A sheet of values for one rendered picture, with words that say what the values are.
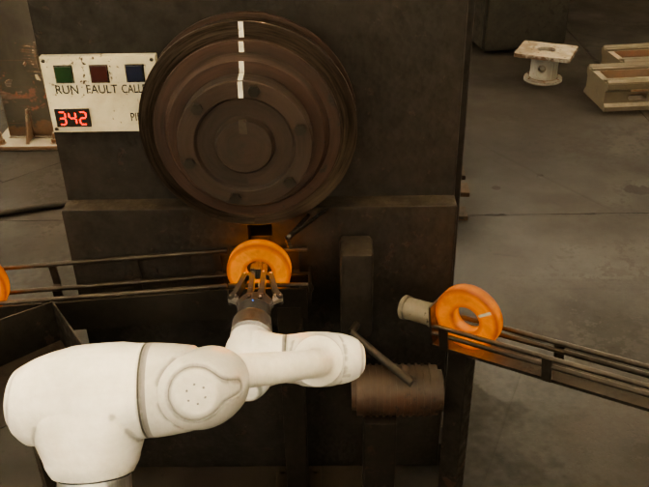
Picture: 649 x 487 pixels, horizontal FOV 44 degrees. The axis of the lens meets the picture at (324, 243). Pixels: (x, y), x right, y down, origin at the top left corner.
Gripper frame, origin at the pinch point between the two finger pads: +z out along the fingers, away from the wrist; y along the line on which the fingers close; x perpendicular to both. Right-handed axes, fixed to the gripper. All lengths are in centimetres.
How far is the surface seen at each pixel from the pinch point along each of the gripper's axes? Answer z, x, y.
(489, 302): -19, 3, 52
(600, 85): 288, -87, 177
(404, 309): -9.3, -6.5, 34.5
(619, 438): 11, -76, 105
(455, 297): -15.2, 2.1, 45.2
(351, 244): 1.3, 4.9, 22.2
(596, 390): -36, -6, 72
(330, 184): -1.1, 23.4, 17.5
